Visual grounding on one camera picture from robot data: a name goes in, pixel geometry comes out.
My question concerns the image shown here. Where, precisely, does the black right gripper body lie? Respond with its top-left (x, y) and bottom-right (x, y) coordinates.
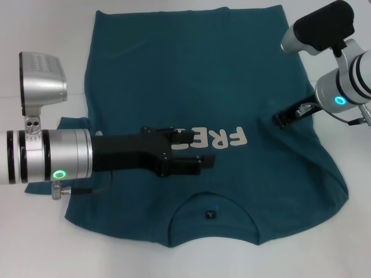
top-left (288, 94), bottom-right (323, 125)

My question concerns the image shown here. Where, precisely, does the teal printed t-shirt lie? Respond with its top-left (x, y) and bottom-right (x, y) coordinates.
top-left (24, 4), bottom-right (349, 249)

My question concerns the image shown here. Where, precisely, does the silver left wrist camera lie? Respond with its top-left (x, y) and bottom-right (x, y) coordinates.
top-left (19, 51), bottom-right (69, 142)

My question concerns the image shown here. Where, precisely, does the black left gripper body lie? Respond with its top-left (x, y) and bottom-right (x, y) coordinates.
top-left (92, 126), bottom-right (174, 178)

